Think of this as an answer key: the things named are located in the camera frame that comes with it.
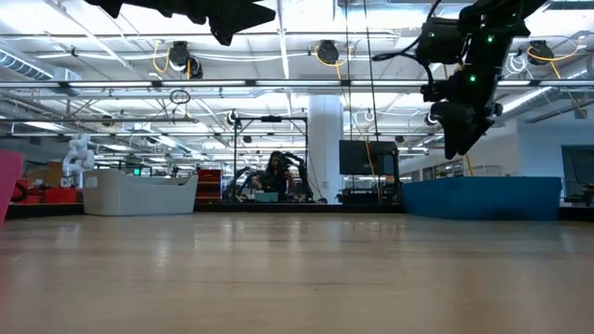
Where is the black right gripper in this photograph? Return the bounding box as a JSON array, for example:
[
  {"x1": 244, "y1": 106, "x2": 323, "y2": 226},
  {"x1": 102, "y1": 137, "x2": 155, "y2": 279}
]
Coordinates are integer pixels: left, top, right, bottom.
[{"x1": 421, "y1": 64, "x2": 505, "y2": 161}]

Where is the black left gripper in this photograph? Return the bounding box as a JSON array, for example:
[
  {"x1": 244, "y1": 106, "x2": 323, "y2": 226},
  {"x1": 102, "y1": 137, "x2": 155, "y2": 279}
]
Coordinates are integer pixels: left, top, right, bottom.
[{"x1": 84, "y1": 0, "x2": 278, "y2": 47}]

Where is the blue plastic bin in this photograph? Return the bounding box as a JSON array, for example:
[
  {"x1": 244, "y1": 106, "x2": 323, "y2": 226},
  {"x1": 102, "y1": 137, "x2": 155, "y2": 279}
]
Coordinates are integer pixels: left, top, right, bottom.
[{"x1": 401, "y1": 175, "x2": 563, "y2": 221}]

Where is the long ceiling light bar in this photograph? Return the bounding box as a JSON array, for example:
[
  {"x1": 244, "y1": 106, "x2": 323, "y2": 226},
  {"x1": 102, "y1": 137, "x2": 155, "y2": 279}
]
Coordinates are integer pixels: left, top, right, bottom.
[{"x1": 0, "y1": 79, "x2": 594, "y2": 90}]

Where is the black monitor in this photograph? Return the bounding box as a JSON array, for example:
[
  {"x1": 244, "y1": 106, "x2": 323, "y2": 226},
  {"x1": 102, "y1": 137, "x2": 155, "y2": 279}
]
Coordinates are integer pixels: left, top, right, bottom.
[{"x1": 338, "y1": 139, "x2": 399, "y2": 176}]

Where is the white building column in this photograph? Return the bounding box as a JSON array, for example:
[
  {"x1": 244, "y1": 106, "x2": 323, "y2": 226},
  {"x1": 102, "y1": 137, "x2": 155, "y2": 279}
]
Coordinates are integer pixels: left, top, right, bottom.
[{"x1": 307, "y1": 95, "x2": 345, "y2": 205}]

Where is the person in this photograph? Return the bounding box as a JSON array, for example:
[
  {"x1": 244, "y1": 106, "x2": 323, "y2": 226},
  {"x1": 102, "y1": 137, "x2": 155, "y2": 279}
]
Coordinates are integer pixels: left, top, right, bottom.
[{"x1": 252, "y1": 150, "x2": 298, "y2": 203}]

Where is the red tool cabinet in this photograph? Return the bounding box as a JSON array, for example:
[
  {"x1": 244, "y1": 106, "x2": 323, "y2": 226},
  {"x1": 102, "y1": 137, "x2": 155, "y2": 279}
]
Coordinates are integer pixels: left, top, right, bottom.
[{"x1": 197, "y1": 168, "x2": 223, "y2": 205}]

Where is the light grey plastic bin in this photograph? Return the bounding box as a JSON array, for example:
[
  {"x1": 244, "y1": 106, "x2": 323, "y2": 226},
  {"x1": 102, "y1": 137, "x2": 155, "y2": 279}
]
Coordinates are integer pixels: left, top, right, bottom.
[{"x1": 82, "y1": 168, "x2": 200, "y2": 217}]

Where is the brown cardboard box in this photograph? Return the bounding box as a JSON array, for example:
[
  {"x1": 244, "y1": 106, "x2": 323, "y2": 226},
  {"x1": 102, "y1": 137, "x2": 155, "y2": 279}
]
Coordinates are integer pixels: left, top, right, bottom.
[{"x1": 26, "y1": 160, "x2": 64, "y2": 189}]

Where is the red crate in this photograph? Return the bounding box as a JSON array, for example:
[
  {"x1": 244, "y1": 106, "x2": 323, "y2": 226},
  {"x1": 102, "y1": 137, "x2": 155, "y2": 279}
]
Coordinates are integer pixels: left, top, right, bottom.
[{"x1": 44, "y1": 186, "x2": 79, "y2": 205}]

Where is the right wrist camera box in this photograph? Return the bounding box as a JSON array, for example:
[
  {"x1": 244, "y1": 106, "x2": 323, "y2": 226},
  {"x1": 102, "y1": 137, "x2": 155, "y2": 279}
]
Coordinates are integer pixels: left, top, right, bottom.
[{"x1": 416, "y1": 17, "x2": 468, "y2": 65}]

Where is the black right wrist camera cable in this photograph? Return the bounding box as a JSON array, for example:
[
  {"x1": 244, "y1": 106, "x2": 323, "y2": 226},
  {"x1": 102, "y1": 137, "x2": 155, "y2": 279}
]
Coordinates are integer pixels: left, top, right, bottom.
[{"x1": 370, "y1": 0, "x2": 442, "y2": 89}]

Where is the black robot station frame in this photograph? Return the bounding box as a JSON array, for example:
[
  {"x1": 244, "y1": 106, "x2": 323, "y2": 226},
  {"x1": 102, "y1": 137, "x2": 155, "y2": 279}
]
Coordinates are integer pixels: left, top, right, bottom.
[{"x1": 233, "y1": 114, "x2": 310, "y2": 205}]

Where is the black aluminium table frame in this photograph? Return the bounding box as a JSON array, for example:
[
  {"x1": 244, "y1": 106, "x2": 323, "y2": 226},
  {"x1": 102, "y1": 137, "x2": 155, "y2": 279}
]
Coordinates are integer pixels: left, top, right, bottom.
[{"x1": 4, "y1": 202, "x2": 594, "y2": 222}]

